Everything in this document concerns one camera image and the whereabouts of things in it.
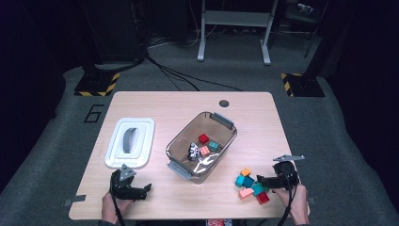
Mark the orange toy block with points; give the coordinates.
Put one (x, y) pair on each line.
(245, 172)

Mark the cyan toy block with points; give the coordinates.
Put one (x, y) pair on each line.
(240, 180)

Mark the black yellow striped base plate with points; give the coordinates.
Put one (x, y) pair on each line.
(306, 86)
(94, 84)

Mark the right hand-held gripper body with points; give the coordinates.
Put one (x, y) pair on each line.
(287, 175)

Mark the person's right hand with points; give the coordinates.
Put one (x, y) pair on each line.
(299, 204)

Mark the round dark table grommet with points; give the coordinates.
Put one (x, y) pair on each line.
(224, 103)

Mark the clear brown storage box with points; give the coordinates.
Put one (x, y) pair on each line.
(182, 147)

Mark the pink toy block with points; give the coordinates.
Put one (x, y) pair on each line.
(245, 193)

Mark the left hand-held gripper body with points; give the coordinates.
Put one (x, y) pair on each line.
(120, 186)

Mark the small white toy car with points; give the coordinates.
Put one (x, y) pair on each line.
(194, 151)

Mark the grey tape strip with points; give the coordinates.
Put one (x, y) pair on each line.
(311, 201)
(76, 198)

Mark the black cabinet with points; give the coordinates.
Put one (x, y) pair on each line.
(116, 31)

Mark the grey metal desk frame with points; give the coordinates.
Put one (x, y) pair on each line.
(235, 18)

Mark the person's left hand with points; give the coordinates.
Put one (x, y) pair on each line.
(111, 210)

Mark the red toy block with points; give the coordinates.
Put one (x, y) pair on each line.
(203, 138)
(263, 197)

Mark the grey device on stand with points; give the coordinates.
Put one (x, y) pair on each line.
(305, 8)

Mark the red patterned item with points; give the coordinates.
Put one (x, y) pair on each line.
(218, 222)

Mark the coral toy block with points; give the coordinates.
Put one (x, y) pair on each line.
(204, 150)

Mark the dark teal toy block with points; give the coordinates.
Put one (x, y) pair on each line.
(248, 181)

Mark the green toy block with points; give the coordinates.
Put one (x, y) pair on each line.
(266, 189)

